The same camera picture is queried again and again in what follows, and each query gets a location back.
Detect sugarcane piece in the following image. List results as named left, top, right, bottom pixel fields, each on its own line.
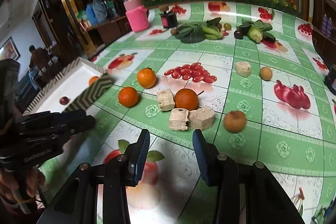
left=235, top=61, right=252, bottom=77
left=189, top=106, right=215, bottom=131
left=157, top=89, right=175, bottom=111
left=168, top=108, right=189, bottom=131

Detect longan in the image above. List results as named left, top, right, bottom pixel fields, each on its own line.
left=259, top=67, right=273, bottom=81
left=223, top=110, right=247, bottom=133

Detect red jujube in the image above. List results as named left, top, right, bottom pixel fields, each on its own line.
left=59, top=96, right=70, bottom=105

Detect dark orange with stem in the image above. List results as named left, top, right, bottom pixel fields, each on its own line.
left=175, top=88, right=203, bottom=111

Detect person's left hand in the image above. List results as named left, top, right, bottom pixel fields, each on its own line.
left=1, top=167, right=45, bottom=214

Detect white tray with chevron rim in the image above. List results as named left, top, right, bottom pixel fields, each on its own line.
left=23, top=57, right=113, bottom=115

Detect seated person in background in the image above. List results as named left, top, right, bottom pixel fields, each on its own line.
left=29, top=45, right=53, bottom=83

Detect dark plum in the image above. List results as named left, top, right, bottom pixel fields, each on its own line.
left=234, top=30, right=244, bottom=40

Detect brown kiwi fruit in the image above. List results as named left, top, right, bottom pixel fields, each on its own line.
left=170, top=28, right=178, bottom=36

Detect bok choy left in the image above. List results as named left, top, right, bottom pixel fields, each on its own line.
left=173, top=17, right=223, bottom=44

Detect bok choy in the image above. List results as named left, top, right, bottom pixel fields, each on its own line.
left=236, top=19, right=276, bottom=44
left=173, top=17, right=223, bottom=44

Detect green grape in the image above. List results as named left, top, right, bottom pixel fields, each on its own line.
left=223, top=23, right=232, bottom=31

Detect bok choy right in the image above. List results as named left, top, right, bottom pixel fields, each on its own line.
left=236, top=19, right=276, bottom=44

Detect dark jar with red label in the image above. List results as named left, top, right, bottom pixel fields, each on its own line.
left=159, top=5, right=178, bottom=29

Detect pink knitted-sleeve bottle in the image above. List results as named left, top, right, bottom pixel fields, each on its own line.
left=123, top=0, right=150, bottom=32

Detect wooden cabinet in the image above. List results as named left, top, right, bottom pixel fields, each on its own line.
left=34, top=0, right=131, bottom=60

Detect black device at table edge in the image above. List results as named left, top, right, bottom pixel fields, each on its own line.
left=323, top=64, right=336, bottom=95

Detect purple bottles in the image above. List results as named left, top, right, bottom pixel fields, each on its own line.
left=321, top=14, right=333, bottom=38

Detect framed wall picture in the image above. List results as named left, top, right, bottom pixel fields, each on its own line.
left=0, top=37, right=21, bottom=61

